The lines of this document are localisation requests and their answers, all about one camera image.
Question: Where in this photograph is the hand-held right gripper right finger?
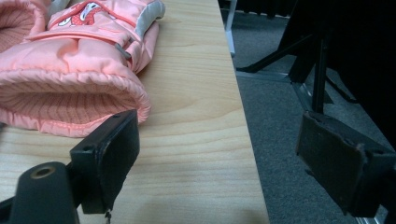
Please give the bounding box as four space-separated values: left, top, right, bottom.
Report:
295 111 396 218

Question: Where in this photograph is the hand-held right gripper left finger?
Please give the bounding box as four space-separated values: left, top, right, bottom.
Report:
69 109 141 216

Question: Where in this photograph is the pink glove with cartoon print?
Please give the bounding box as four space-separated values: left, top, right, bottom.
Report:
0 0 166 138

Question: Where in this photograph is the black stand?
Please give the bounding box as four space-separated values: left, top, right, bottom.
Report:
236 0 359 114

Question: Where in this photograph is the metal floor rail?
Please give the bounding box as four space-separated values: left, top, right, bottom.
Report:
234 70 316 112

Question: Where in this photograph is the white table frame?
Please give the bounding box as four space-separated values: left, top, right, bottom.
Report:
223 0 239 58

